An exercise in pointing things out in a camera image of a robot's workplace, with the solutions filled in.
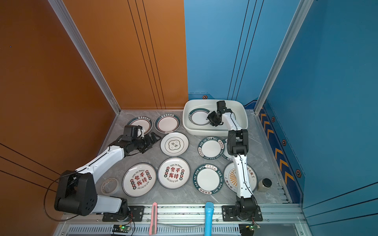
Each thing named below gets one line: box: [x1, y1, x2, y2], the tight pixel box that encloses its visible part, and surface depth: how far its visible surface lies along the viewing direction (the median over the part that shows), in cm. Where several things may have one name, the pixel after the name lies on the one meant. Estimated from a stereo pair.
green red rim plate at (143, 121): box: [127, 116, 154, 135], surface depth 114 cm
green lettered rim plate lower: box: [192, 163, 224, 195], surface depth 86 cm
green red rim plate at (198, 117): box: [188, 107, 211, 127], surface depth 118 cm
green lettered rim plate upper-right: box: [220, 138, 233, 162], surface depth 93 cm
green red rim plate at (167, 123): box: [154, 113, 182, 134], surface depth 114 cm
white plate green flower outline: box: [159, 131, 190, 157], surface depth 101 cm
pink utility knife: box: [148, 201, 158, 236], surface depth 72 cm
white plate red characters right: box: [157, 156, 191, 190], surface depth 88 cm
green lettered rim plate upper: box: [197, 136, 225, 161], surface depth 98 cm
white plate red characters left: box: [122, 162, 158, 198], surface depth 85 cm
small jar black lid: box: [256, 177, 273, 193], surface depth 76 cm
